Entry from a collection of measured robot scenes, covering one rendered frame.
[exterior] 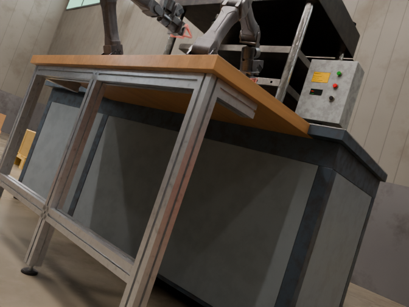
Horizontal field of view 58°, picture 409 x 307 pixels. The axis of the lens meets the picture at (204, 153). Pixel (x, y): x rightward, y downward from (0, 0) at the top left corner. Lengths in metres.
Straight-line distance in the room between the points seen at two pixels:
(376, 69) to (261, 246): 3.69
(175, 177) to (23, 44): 11.20
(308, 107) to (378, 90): 2.31
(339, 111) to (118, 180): 1.34
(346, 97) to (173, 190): 1.64
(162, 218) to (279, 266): 0.55
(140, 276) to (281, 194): 0.62
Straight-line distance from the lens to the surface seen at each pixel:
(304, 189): 1.33
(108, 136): 2.06
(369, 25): 5.14
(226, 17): 1.42
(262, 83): 2.58
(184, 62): 1.01
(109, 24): 1.77
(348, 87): 2.40
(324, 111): 2.39
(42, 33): 12.22
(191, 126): 0.93
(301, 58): 2.69
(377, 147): 4.44
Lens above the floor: 0.49
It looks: 4 degrees up
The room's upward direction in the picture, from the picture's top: 19 degrees clockwise
